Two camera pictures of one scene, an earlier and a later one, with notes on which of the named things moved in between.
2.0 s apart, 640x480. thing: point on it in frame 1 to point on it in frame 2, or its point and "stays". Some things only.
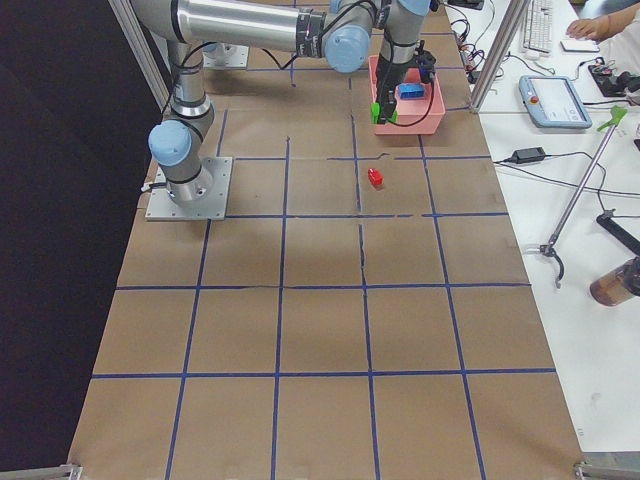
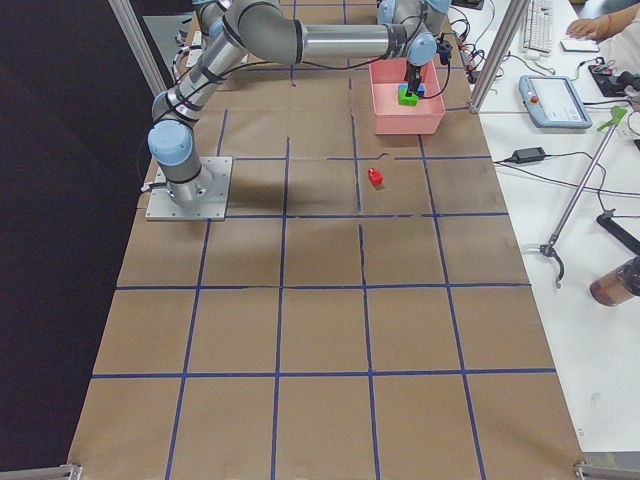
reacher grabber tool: [618, 113] stays
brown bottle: [617, 285] stays
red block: [375, 178] stays
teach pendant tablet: [552, 102] stays
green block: [375, 113] to [405, 100]
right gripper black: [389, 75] to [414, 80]
